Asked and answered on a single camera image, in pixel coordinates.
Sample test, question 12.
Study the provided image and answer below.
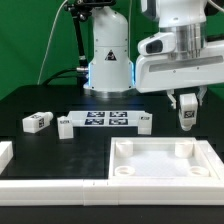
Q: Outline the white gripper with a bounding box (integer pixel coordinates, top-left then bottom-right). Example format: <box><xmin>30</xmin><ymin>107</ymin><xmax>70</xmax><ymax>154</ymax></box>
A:
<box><xmin>135</xmin><ymin>44</ymin><xmax>224</xmax><ymax>110</ymax></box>

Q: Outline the white square tabletop part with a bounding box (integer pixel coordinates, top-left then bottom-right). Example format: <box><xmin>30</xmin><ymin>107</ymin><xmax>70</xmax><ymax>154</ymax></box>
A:
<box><xmin>108</xmin><ymin>137</ymin><xmax>224</xmax><ymax>180</ymax></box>

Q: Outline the white left fence block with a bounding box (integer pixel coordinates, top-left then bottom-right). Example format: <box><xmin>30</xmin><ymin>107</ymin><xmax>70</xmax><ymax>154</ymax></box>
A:
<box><xmin>0</xmin><ymin>141</ymin><xmax>13</xmax><ymax>174</ymax></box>

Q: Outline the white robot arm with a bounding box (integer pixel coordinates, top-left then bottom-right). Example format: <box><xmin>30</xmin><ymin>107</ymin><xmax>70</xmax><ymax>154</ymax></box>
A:
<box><xmin>84</xmin><ymin>0</ymin><xmax>224</xmax><ymax>98</ymax></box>

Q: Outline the black camera stand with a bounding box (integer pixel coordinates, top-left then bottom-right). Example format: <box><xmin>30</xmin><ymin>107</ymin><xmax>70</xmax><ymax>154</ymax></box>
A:
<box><xmin>64</xmin><ymin>0</ymin><xmax>116</xmax><ymax>86</ymax></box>

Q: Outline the black cable bundle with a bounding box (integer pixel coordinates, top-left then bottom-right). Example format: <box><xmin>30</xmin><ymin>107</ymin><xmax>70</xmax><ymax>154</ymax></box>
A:
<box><xmin>43</xmin><ymin>68</ymin><xmax>90</xmax><ymax>86</ymax></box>

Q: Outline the white front fence rail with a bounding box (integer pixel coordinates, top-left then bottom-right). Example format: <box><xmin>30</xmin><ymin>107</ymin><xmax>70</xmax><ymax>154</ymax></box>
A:
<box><xmin>0</xmin><ymin>180</ymin><xmax>224</xmax><ymax>206</ymax></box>

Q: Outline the white cable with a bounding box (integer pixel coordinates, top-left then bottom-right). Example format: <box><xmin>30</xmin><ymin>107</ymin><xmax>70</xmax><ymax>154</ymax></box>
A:
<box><xmin>37</xmin><ymin>0</ymin><xmax>69</xmax><ymax>86</ymax></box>

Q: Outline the white fiducial marker board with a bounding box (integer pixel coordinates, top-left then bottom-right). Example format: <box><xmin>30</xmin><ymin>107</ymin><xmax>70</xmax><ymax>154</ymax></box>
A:
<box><xmin>67</xmin><ymin>110</ymin><xmax>145</xmax><ymax>127</ymax></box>

